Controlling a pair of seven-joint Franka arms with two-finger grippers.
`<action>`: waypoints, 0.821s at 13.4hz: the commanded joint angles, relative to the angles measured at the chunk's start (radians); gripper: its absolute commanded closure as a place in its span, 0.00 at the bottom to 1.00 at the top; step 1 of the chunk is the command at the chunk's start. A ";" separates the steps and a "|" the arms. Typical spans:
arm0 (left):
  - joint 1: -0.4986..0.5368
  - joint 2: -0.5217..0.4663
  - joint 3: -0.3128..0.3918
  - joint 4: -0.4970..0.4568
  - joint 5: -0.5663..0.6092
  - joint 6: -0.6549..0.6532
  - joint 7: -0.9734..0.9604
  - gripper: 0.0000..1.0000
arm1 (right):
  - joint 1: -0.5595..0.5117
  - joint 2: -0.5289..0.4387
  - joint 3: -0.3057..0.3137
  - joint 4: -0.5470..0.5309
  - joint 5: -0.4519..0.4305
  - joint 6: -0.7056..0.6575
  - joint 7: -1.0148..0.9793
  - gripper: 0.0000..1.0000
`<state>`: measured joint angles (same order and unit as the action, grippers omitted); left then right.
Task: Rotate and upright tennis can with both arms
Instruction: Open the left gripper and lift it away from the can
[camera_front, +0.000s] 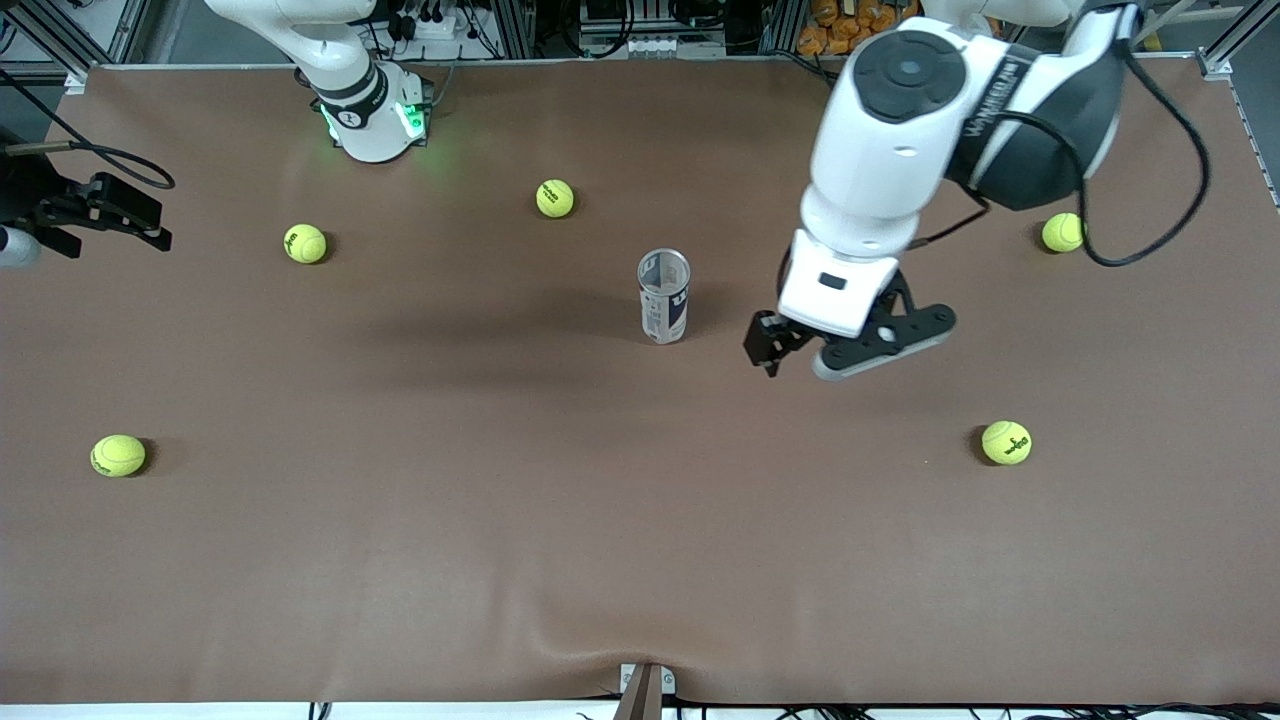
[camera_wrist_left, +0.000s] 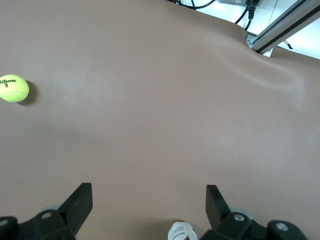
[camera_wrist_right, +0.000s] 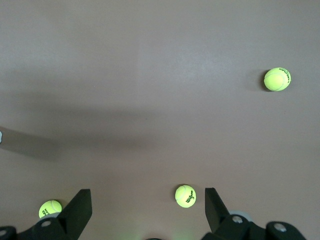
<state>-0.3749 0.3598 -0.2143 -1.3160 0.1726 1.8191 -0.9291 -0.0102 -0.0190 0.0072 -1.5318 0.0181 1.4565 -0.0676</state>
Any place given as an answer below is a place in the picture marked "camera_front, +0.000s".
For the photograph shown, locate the white and blue tennis can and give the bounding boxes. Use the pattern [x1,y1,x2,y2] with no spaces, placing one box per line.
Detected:
[637,247,693,346]

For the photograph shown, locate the orange objects pile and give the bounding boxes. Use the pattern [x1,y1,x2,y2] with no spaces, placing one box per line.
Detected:
[797,0,921,57]

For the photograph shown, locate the white terminal strip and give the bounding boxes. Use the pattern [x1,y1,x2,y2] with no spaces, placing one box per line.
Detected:
[585,38,726,57]

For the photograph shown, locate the white power strip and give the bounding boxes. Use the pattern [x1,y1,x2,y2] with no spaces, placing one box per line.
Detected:
[395,8,471,46]

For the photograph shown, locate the aluminium frame strut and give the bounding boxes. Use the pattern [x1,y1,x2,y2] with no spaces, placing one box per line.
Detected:
[1198,0,1280,83]
[0,0,93,96]

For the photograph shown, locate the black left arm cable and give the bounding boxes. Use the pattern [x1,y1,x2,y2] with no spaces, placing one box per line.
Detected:
[905,5,1213,269]

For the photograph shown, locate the small metal bracket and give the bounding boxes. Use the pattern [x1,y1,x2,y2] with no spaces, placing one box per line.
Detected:
[616,662,677,720]

